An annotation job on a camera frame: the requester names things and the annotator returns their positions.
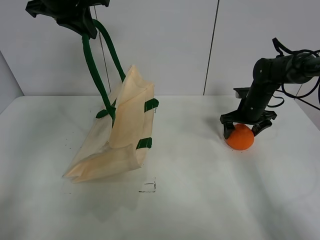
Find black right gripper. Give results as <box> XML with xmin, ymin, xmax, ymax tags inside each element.
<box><xmin>220</xmin><ymin>84</ymin><xmax>277</xmax><ymax>140</ymax></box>

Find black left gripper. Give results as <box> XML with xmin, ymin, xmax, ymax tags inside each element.
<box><xmin>25</xmin><ymin>0</ymin><xmax>110</xmax><ymax>39</ymax></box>

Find orange with stem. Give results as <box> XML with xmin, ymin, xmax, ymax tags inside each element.
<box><xmin>225</xmin><ymin>123</ymin><xmax>255</xmax><ymax>151</ymax></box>

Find white linen bag green handles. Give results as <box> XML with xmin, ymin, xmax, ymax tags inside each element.
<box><xmin>63</xmin><ymin>20</ymin><xmax>159</xmax><ymax>183</ymax></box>

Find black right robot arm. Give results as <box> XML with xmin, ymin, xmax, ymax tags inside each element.
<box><xmin>220</xmin><ymin>52</ymin><xmax>320</xmax><ymax>140</ymax></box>

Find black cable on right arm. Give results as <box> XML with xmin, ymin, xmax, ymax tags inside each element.
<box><xmin>271</xmin><ymin>37</ymin><xmax>320</xmax><ymax>111</ymax></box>

